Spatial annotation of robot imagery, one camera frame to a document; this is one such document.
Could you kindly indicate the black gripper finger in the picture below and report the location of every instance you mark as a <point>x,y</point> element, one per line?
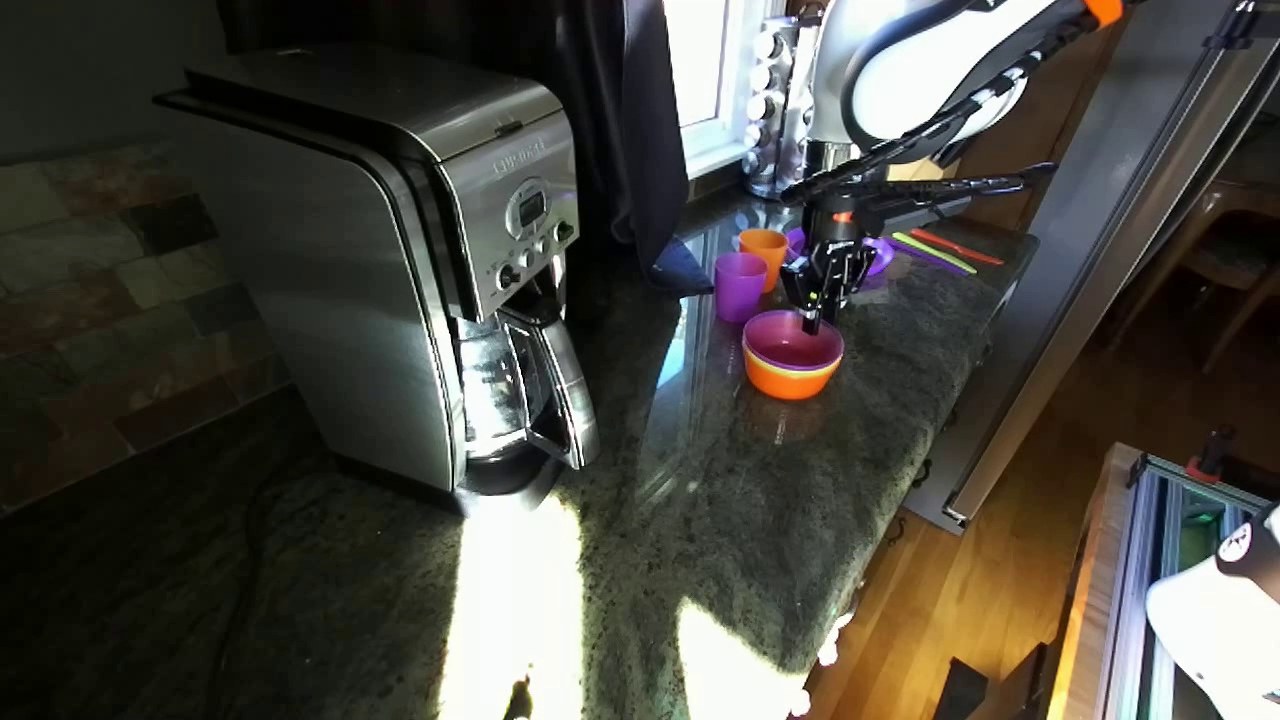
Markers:
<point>805,296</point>
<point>842,288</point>

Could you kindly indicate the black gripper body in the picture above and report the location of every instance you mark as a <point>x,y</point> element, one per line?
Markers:
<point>835,239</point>

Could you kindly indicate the purple plastic cup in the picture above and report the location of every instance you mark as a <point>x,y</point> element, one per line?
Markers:
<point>736,288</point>

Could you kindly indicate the orange plastic bowl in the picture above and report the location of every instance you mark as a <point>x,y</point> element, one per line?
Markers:
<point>790,381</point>

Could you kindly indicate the green plastic utensil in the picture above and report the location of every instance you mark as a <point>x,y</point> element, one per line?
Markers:
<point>932,252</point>

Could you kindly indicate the orange plastic utensil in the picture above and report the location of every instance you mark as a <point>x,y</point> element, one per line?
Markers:
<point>959,244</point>

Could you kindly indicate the metal spice rack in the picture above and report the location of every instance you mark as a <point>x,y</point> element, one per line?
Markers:
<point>777,115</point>

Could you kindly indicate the grey metal appliance panel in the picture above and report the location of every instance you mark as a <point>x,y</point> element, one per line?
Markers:
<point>1066,252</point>

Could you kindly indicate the glass coffee carafe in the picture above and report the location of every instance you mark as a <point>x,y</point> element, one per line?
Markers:
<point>515,385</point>

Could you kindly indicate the wooden chair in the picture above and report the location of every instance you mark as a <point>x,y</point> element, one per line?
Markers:
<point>1234,266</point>

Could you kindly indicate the stainless steel coffee maker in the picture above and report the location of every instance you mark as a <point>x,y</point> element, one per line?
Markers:
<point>363,252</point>

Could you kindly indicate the white rounded object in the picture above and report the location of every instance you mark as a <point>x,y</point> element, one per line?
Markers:
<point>1220,627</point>

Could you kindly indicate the window with white frame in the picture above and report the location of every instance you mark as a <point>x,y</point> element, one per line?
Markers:
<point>704,82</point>

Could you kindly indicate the metal frame cart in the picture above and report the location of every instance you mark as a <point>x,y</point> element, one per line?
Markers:
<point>1122,601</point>

